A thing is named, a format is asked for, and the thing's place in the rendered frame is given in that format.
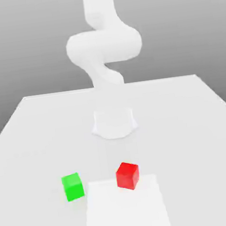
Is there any small red cube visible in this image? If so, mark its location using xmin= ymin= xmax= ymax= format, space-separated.
xmin=114 ymin=160 xmax=142 ymax=193

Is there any small green cube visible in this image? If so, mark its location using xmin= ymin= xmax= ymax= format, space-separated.
xmin=60 ymin=171 xmax=86 ymax=203

